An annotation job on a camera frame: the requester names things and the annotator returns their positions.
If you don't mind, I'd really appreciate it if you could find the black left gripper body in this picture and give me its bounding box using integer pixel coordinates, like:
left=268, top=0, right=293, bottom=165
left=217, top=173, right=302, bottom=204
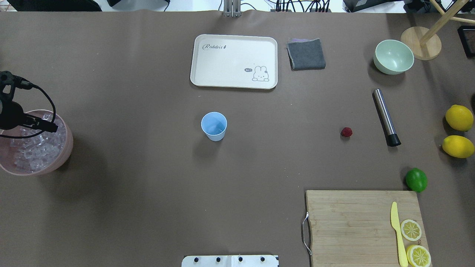
left=0, top=71, right=28, bottom=130

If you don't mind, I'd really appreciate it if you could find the pink bowl of ice cubes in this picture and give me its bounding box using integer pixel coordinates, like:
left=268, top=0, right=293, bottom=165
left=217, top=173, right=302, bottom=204
left=0, top=115, right=73, bottom=176

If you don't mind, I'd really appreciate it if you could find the light blue plastic cup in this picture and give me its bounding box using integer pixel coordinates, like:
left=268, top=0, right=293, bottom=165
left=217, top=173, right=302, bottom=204
left=201, top=112, right=227, bottom=142

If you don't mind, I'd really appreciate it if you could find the wooden cup tree stand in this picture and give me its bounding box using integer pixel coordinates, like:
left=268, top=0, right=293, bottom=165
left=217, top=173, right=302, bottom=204
left=400, top=0, right=475, bottom=60

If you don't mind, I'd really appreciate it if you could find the cream rabbit tray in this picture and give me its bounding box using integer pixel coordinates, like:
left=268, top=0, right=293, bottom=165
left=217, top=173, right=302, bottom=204
left=190, top=34, right=278, bottom=90

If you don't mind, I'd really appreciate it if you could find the grey folded cloth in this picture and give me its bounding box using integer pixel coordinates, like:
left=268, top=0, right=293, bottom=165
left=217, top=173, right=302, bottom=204
left=286, top=38, right=326, bottom=71

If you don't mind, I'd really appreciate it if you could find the red strawberry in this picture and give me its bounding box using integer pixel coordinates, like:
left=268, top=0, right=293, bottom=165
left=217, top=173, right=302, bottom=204
left=340, top=127, right=353, bottom=138

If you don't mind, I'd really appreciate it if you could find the wooden cutting board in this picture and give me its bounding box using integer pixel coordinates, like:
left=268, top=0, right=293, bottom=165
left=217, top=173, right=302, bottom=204
left=304, top=190, right=429, bottom=267

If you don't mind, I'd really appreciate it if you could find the steel muddler black tip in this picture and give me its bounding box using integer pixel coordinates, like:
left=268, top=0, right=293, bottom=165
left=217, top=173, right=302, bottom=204
left=373, top=88, right=401, bottom=147

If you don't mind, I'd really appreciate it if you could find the mint green bowl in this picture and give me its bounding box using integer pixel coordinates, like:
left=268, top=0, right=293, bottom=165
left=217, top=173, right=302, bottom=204
left=373, top=39, right=415, bottom=75

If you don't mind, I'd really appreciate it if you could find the green lime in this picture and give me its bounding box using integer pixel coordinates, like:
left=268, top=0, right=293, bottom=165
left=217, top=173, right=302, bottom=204
left=405, top=168, right=429, bottom=192

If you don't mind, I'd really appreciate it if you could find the lemon slice upper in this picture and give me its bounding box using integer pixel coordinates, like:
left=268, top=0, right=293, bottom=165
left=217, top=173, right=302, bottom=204
left=400, top=219, right=422, bottom=241

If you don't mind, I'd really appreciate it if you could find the lemon slice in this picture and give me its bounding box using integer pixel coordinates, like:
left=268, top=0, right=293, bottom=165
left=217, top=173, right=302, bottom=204
left=406, top=245, right=432, bottom=267
left=400, top=219, right=422, bottom=241

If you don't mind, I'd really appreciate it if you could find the yellow plastic knife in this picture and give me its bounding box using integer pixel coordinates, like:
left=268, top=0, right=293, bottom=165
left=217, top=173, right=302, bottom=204
left=390, top=202, right=409, bottom=267

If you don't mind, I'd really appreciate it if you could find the lemon slice lower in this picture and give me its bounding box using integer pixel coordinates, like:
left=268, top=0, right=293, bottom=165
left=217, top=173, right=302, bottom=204
left=406, top=245, right=432, bottom=267

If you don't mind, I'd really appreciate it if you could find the yellow lemon near scoop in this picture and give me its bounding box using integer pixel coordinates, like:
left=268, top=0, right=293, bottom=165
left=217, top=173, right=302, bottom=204
left=445, top=105, right=474, bottom=132

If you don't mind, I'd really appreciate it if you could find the yellow lemon near lime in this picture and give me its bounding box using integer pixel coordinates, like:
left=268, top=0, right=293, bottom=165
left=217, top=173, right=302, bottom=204
left=442, top=135, right=475, bottom=158

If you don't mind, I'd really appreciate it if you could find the black glass rack tray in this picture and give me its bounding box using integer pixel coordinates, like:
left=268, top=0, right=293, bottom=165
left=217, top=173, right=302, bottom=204
left=457, top=26, right=475, bottom=58

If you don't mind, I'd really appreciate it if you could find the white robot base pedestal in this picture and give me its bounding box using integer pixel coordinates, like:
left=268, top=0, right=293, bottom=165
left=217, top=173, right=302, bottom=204
left=181, top=254, right=279, bottom=267

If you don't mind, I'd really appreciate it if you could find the aluminium frame post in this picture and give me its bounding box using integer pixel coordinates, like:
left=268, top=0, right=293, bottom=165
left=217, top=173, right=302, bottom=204
left=222, top=0, right=242, bottom=17

